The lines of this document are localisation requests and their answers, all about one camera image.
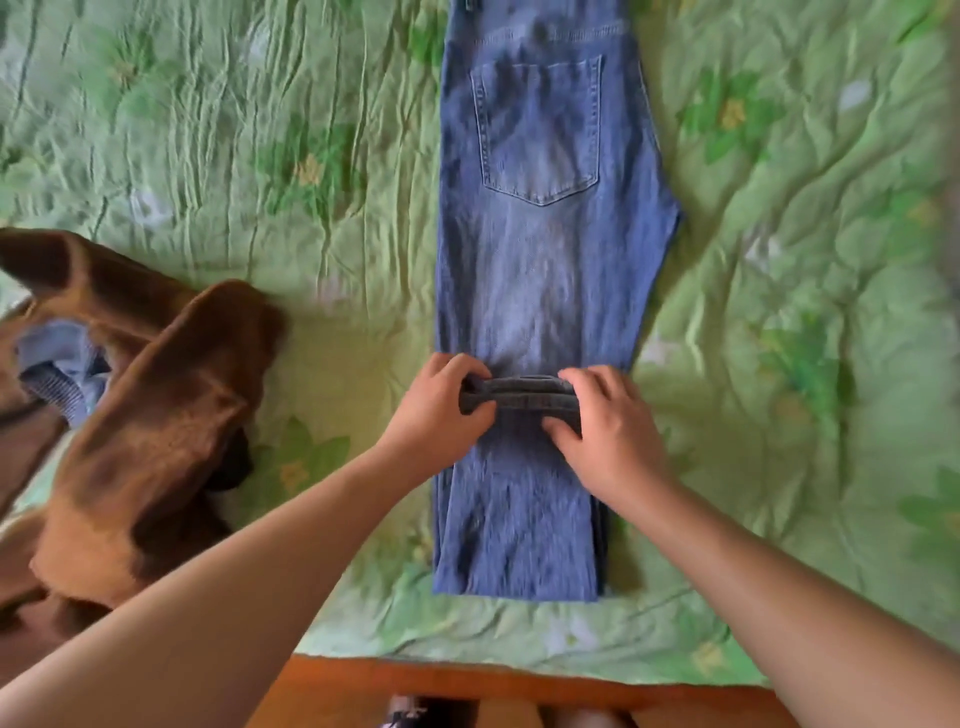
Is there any person's left hand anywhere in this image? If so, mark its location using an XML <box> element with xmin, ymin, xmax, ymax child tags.
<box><xmin>374</xmin><ymin>352</ymin><xmax>500</xmax><ymax>481</ymax></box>

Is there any person's right hand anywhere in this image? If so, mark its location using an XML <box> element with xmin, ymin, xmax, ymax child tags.
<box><xmin>541</xmin><ymin>365</ymin><xmax>676</xmax><ymax>515</ymax></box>

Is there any brown fleece garment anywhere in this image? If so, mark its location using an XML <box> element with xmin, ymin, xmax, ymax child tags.
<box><xmin>0</xmin><ymin>228</ymin><xmax>290</xmax><ymax>661</ymax></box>

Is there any person's left forearm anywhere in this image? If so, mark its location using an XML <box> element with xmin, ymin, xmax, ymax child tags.
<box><xmin>0</xmin><ymin>449</ymin><xmax>421</xmax><ymax>728</ymax></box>

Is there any person's right forearm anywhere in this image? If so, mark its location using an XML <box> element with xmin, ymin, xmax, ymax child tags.
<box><xmin>626</xmin><ymin>479</ymin><xmax>960</xmax><ymax>728</ymax></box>

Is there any person's right leg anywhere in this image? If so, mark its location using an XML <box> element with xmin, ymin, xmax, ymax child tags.
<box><xmin>539</xmin><ymin>704</ymin><xmax>639</xmax><ymax>728</ymax></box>

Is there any person's dark slipper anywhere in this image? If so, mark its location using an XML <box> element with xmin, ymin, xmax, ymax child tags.
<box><xmin>380</xmin><ymin>693</ymin><xmax>451</xmax><ymax>728</ymax></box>

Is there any green floral bedsheet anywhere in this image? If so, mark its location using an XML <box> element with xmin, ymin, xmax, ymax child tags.
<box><xmin>0</xmin><ymin>0</ymin><xmax>960</xmax><ymax>688</ymax></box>

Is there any wooden bed frame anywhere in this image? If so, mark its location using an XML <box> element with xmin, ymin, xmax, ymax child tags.
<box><xmin>247</xmin><ymin>652</ymin><xmax>781</xmax><ymax>728</ymax></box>

